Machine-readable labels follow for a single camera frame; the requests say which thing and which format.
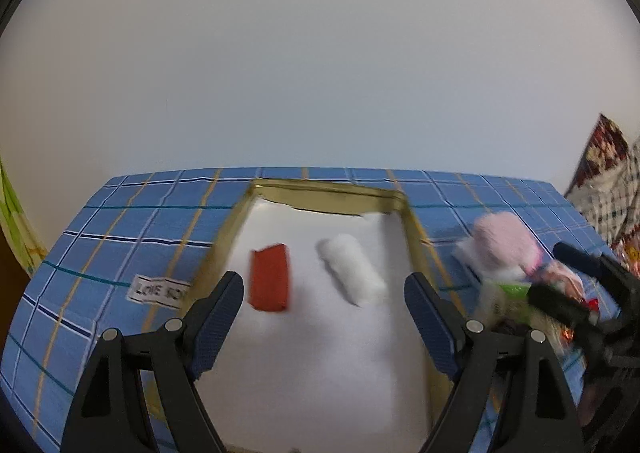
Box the green floral hanging cloth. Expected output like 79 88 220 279
0 156 48 279

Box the dark red patterned quilt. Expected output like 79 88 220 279
564 113 632 199

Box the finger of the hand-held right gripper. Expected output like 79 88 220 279
552 242 640 319
527 283 603 341

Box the orange-red soft block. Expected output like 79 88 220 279
248 243 292 314

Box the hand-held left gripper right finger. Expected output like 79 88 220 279
404 272 586 453

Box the white sheet label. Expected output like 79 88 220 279
129 274 191 310

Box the white fluffy roll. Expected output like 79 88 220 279
316 235 388 309

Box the green packet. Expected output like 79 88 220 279
479 281 533 330

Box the gold tin box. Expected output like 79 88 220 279
145 178 456 453

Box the pink fluffy plush item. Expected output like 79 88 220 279
455 212 543 284

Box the black white checked cloth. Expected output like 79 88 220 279
575 138 640 254

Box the blue plaid bed sheet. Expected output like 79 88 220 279
0 166 616 453

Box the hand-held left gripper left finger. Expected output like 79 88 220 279
60 271 246 453

